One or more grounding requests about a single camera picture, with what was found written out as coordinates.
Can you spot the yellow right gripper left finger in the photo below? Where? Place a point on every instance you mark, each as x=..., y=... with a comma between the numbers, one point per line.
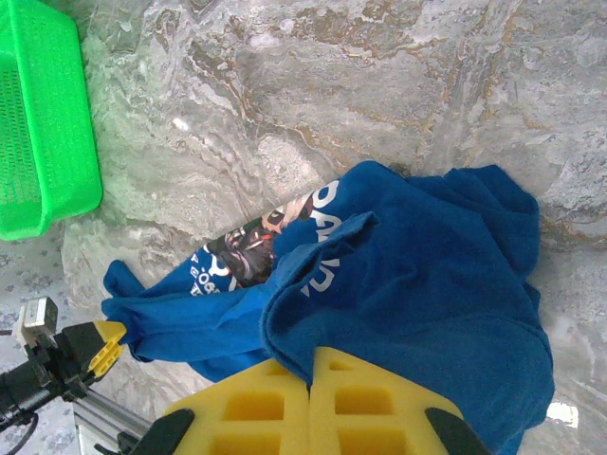
x=256, y=426

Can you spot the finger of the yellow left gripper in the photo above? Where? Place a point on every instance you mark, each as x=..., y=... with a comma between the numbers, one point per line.
x=90, y=339
x=106, y=358

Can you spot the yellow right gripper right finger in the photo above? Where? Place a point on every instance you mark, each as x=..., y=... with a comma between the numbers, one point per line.
x=374, y=426

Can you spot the royal blue printed t-shirt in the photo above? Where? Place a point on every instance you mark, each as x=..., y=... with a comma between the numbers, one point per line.
x=403, y=265

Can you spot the green plastic basket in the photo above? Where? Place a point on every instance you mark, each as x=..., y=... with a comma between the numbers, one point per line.
x=47, y=132

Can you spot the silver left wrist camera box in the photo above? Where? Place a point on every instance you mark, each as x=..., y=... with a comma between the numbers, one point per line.
x=40, y=313

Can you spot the aluminium table side rail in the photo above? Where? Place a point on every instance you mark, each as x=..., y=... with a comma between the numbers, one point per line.
x=109, y=417

